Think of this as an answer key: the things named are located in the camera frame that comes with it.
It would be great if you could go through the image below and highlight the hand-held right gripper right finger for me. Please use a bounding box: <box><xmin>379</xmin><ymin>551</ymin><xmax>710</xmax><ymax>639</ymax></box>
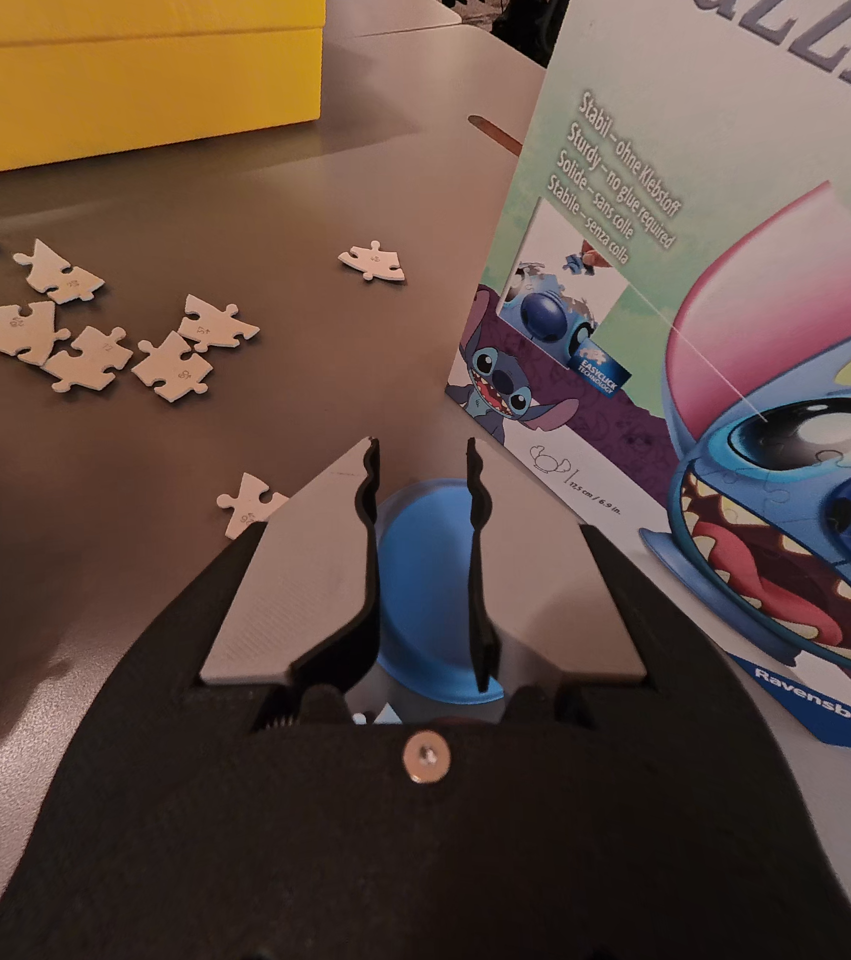
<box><xmin>466</xmin><ymin>438</ymin><xmax>649</xmax><ymax>695</ymax></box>

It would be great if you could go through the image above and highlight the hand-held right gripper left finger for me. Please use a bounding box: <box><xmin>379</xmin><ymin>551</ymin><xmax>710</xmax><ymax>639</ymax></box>
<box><xmin>199</xmin><ymin>436</ymin><xmax>383</xmax><ymax>706</ymax></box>

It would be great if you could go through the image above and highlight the single white puzzle piece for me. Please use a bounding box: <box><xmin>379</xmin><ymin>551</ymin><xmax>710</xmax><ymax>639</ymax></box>
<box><xmin>215</xmin><ymin>471</ymin><xmax>293</xmax><ymax>541</ymax></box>
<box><xmin>337</xmin><ymin>240</ymin><xmax>408</xmax><ymax>285</ymax></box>

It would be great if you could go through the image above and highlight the yellow plastic bin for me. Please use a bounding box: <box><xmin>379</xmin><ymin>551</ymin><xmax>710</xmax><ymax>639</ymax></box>
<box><xmin>0</xmin><ymin>0</ymin><xmax>323</xmax><ymax>181</ymax></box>

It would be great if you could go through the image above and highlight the loose group of puzzle pieces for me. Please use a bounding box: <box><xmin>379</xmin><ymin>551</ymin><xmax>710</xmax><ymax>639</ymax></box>
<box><xmin>0</xmin><ymin>217</ymin><xmax>262</xmax><ymax>405</ymax></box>

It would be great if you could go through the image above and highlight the printed cardboard puzzle box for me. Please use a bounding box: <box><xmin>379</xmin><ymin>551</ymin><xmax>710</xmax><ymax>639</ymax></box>
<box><xmin>444</xmin><ymin>0</ymin><xmax>851</xmax><ymax>755</ymax></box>

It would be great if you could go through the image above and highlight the blue plastic stand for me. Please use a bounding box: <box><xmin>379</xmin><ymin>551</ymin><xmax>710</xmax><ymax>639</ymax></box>
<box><xmin>374</xmin><ymin>478</ymin><xmax>508</xmax><ymax>710</ymax></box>

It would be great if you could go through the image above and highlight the dark office chair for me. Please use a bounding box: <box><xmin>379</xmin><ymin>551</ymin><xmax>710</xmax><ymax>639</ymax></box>
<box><xmin>493</xmin><ymin>0</ymin><xmax>569</xmax><ymax>69</ymax></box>

